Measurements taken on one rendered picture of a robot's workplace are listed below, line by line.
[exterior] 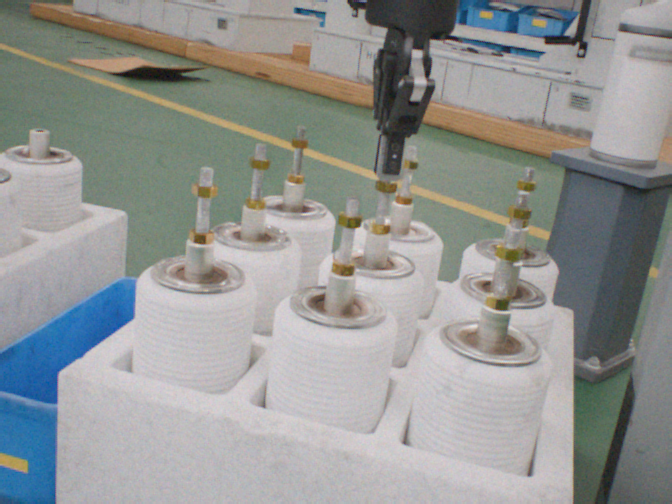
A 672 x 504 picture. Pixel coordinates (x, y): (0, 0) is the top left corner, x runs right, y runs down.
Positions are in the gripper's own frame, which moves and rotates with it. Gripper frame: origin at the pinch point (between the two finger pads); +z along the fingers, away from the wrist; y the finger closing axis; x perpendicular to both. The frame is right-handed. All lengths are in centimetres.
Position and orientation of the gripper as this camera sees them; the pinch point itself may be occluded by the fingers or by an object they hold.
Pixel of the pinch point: (389, 156)
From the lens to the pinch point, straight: 71.0
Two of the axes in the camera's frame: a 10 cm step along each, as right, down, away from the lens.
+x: -9.8, -0.6, -1.9
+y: -1.5, -3.4, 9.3
